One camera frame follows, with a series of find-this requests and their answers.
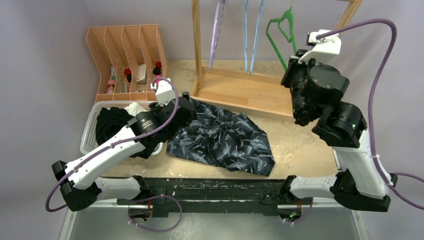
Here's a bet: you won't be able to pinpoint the red black marker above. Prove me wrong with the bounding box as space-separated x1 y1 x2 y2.
124 68 132 83

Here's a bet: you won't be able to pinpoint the white small box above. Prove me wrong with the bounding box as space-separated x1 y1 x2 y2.
136 63 147 85

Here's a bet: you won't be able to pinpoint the light blue hanger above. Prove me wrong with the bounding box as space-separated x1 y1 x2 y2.
241 0 249 73
249 0 265 75

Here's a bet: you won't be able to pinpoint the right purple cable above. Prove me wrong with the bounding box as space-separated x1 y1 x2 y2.
316 18 424 211

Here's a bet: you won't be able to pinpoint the wooden clothes rack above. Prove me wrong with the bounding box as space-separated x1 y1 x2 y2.
189 0 365 120

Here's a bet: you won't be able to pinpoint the white shorts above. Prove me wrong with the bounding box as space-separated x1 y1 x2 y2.
123 102 148 117

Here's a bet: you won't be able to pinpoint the lilac hanger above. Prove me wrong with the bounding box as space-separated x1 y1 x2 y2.
208 0 226 70

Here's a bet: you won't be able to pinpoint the black patterned shorts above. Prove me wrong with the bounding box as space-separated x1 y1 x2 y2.
166 98 276 176

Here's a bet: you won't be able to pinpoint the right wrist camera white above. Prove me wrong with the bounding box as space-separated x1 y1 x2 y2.
298 29 342 64

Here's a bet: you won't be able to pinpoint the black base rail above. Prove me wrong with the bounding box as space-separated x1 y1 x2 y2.
117 177 315 218

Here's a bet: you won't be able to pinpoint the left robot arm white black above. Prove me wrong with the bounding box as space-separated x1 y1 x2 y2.
51 92 197 212

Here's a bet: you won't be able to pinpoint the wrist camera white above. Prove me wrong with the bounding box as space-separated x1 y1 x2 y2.
298 29 342 64
150 78 176 107

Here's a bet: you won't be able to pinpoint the plain black shorts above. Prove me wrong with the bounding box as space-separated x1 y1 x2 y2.
95 106 160 160

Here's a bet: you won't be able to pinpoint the pink highlighter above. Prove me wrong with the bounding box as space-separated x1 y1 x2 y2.
154 75 163 86

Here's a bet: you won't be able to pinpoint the white plastic basket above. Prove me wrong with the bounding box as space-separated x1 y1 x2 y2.
80 100 153 155

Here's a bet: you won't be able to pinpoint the peach plastic file organizer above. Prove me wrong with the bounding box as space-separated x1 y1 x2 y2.
85 24 168 102

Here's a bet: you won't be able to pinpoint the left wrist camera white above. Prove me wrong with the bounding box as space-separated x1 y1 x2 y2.
150 78 176 107

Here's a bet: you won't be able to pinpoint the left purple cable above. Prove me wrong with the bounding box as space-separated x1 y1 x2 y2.
44 77 180 214

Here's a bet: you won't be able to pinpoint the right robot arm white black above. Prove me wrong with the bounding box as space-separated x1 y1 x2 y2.
280 49 391 212

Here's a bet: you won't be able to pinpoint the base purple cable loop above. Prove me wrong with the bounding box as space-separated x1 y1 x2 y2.
127 194 183 233

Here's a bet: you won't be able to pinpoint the green hanger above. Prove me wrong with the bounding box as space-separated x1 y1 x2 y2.
265 0 298 71

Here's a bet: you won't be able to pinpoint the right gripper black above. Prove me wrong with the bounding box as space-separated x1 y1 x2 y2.
281 49 328 122

